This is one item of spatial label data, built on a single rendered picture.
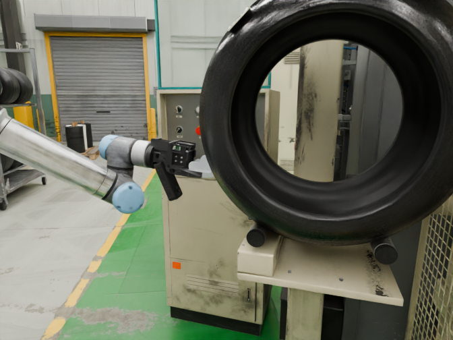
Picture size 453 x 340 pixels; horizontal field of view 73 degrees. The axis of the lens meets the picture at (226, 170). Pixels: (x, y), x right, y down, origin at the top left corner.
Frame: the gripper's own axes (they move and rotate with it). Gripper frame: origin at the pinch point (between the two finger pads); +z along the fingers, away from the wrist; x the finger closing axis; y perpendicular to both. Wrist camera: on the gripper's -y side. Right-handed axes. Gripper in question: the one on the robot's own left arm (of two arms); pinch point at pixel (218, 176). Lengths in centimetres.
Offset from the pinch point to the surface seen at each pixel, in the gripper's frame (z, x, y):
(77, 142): -440, 442, -119
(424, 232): 61, 29, -13
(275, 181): 13.5, 15.4, -2.6
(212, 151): 1.2, -11.4, 8.7
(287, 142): -11, 339, -34
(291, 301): 26, 28, -50
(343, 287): 34.9, -8.0, -17.5
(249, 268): 13.2, -9.1, -18.7
